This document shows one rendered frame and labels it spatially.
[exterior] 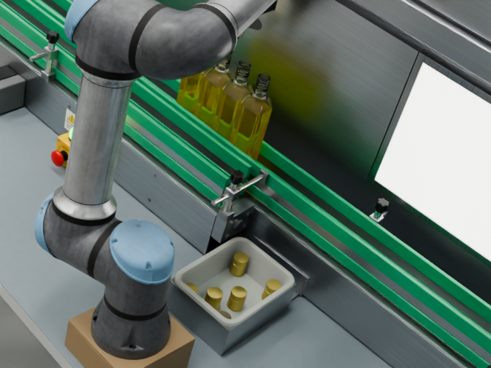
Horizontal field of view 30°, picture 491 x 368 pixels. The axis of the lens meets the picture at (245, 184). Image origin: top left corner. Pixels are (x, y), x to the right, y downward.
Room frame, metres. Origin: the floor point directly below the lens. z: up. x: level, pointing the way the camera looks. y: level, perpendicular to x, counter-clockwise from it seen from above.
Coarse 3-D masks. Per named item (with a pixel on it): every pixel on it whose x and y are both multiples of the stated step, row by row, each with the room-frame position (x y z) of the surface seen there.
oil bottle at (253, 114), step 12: (252, 96) 1.68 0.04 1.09; (240, 108) 1.68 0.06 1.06; (252, 108) 1.66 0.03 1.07; (264, 108) 1.67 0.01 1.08; (240, 120) 1.67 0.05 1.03; (252, 120) 1.66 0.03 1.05; (264, 120) 1.68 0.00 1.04; (240, 132) 1.67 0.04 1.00; (252, 132) 1.65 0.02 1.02; (264, 132) 1.69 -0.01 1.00; (240, 144) 1.66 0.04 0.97; (252, 144) 1.66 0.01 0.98; (252, 156) 1.67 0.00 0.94
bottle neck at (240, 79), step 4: (244, 60) 1.73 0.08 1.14; (240, 64) 1.71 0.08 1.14; (244, 64) 1.73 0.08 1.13; (248, 64) 1.73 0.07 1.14; (240, 68) 1.71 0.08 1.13; (244, 68) 1.71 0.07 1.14; (248, 68) 1.71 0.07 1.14; (236, 72) 1.71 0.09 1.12; (240, 72) 1.71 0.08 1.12; (244, 72) 1.71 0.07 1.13; (248, 72) 1.71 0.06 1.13; (236, 76) 1.71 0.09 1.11; (240, 76) 1.71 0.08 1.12; (244, 76) 1.71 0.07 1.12; (236, 80) 1.71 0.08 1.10; (240, 80) 1.71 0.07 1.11; (244, 80) 1.71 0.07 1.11; (240, 84) 1.71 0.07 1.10; (244, 84) 1.71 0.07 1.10
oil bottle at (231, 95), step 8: (232, 80) 1.72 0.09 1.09; (224, 88) 1.71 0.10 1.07; (232, 88) 1.70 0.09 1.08; (240, 88) 1.70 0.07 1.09; (248, 88) 1.71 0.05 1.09; (224, 96) 1.70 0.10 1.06; (232, 96) 1.69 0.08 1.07; (240, 96) 1.69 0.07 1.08; (224, 104) 1.70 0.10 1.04; (232, 104) 1.69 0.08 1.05; (216, 112) 1.71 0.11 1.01; (224, 112) 1.70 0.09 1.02; (232, 112) 1.68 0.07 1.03; (216, 120) 1.70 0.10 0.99; (224, 120) 1.69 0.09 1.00; (232, 120) 1.68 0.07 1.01; (216, 128) 1.70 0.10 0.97; (224, 128) 1.69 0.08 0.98; (232, 128) 1.69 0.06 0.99; (224, 136) 1.69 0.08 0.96
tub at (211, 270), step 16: (240, 240) 1.50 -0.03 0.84; (208, 256) 1.42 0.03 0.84; (224, 256) 1.47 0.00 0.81; (256, 256) 1.48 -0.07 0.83; (192, 272) 1.38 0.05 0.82; (208, 272) 1.43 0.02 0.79; (224, 272) 1.46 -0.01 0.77; (256, 272) 1.47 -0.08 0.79; (272, 272) 1.46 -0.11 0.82; (288, 272) 1.45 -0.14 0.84; (224, 288) 1.42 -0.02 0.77; (256, 288) 1.45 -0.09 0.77; (288, 288) 1.40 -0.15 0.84; (208, 304) 1.29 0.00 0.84; (224, 304) 1.37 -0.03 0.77; (256, 304) 1.33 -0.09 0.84; (224, 320) 1.26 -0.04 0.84; (240, 320) 1.27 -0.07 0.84
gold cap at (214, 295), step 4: (208, 288) 1.36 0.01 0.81; (212, 288) 1.36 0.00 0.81; (216, 288) 1.37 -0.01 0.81; (208, 292) 1.35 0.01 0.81; (212, 292) 1.35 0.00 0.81; (216, 292) 1.35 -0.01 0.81; (220, 292) 1.36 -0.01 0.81; (208, 296) 1.34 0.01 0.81; (212, 296) 1.34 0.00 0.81; (216, 296) 1.34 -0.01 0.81; (220, 296) 1.35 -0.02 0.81; (208, 300) 1.34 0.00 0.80; (212, 300) 1.34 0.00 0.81; (216, 300) 1.34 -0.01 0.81; (220, 300) 1.35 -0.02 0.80; (212, 304) 1.34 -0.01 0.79; (216, 304) 1.34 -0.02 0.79; (216, 308) 1.34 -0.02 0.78
